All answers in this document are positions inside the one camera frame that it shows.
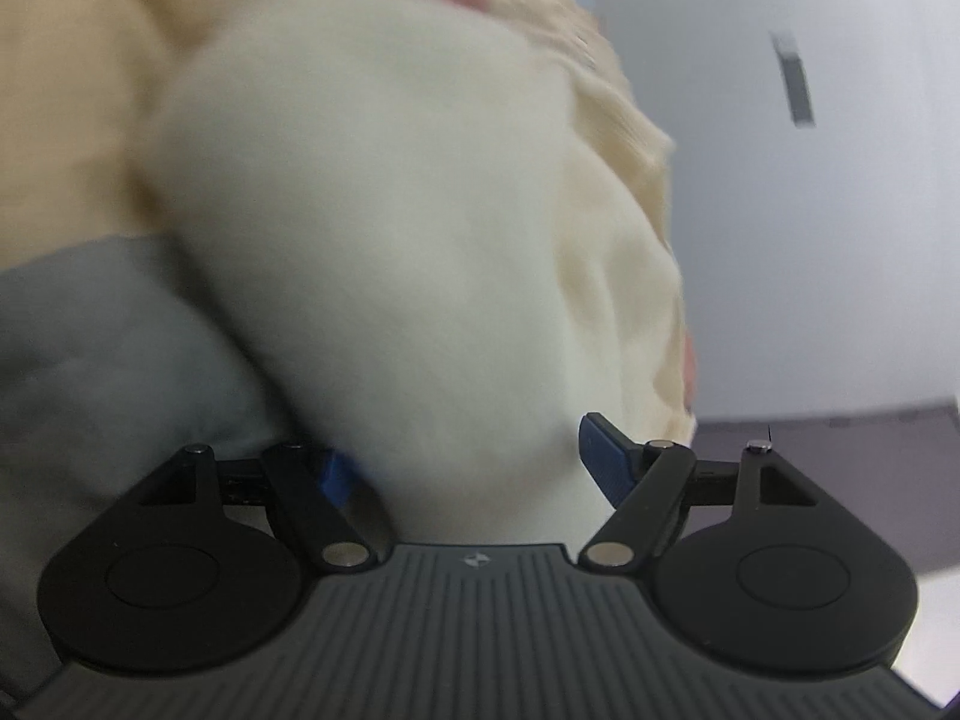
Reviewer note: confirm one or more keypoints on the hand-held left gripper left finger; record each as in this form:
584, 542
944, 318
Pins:
337, 478

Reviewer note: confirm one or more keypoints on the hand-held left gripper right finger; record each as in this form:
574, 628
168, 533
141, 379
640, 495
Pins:
604, 459

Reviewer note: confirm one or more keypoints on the cream sweater with blue stripes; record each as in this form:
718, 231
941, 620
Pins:
412, 277

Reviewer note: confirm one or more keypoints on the grey wardrobe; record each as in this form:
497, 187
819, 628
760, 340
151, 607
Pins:
862, 465

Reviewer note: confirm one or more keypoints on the pastel checkered quilt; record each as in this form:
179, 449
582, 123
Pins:
75, 352

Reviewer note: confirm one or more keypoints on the grey wall switch panel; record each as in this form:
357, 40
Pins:
795, 82

